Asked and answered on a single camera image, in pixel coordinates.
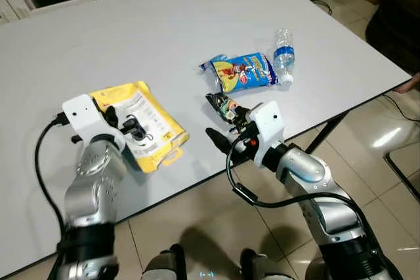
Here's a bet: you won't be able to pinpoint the yellow package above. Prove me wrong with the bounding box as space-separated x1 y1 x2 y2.
89 81 190 174

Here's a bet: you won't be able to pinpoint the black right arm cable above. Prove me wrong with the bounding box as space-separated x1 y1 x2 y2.
225 141 369 236

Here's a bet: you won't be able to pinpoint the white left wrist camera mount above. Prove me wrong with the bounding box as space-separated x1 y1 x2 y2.
62 94 126 153

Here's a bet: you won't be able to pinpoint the robot leg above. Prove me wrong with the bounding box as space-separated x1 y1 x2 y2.
240 249 296 280
141 244 188 280

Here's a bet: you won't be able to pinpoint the small dark snack wrapper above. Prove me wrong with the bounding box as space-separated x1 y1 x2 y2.
205 92 238 122

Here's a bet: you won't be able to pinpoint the clear plastic water bottle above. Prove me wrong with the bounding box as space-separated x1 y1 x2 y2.
272 28 296 88

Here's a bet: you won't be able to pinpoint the person's leg brown trousers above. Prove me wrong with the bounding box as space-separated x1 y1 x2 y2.
394 75 420 94

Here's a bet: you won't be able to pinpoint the robot right leg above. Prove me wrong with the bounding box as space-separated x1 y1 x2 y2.
240 249 296 280

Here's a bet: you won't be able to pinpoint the dark brown beanbag seat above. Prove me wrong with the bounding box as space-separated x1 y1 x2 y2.
366 0 420 75

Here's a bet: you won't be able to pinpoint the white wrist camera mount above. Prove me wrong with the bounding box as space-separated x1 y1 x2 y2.
247 100 285 167
62 94 126 153

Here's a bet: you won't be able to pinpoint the robot left leg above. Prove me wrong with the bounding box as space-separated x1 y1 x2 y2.
141 244 188 280

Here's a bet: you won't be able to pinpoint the blue snack bag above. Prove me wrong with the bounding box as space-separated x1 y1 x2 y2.
199 52 280 94

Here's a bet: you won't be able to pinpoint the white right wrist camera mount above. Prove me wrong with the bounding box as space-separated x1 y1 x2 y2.
247 100 285 167

